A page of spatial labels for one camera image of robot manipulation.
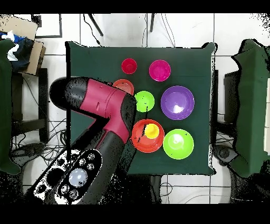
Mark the large purple bowl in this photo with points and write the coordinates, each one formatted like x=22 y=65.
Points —
x=177 y=101

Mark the red cup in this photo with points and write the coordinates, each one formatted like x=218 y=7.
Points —
x=129 y=66

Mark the black stool frame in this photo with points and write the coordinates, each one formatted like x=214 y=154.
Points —
x=43 y=105

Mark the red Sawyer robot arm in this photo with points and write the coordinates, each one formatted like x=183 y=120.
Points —
x=101 y=101

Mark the blue and white cloth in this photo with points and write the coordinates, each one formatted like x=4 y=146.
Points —
x=23 y=52

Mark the black rectangular frame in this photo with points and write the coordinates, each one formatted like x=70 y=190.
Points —
x=60 y=25

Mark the small green bowl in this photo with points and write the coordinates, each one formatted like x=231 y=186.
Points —
x=146 y=101

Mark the green cloth covered table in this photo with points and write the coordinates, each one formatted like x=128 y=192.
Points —
x=251 y=105
x=5 y=105

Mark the large orange-red bowl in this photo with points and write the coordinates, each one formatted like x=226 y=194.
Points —
x=151 y=145

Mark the pink bowl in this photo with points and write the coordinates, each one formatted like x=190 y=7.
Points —
x=159 y=70

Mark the small orange bowl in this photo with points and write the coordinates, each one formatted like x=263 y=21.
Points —
x=125 y=85

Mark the cardboard box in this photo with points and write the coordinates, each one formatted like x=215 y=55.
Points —
x=19 y=26

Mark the dark green tablecloth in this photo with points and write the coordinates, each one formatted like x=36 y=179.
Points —
x=189 y=63

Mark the large green bowl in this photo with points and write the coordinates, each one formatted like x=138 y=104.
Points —
x=179 y=143

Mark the yellow cup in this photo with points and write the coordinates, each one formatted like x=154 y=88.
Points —
x=152 y=131

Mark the black tripod leg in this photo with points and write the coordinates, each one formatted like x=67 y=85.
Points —
x=96 y=25
x=152 y=23

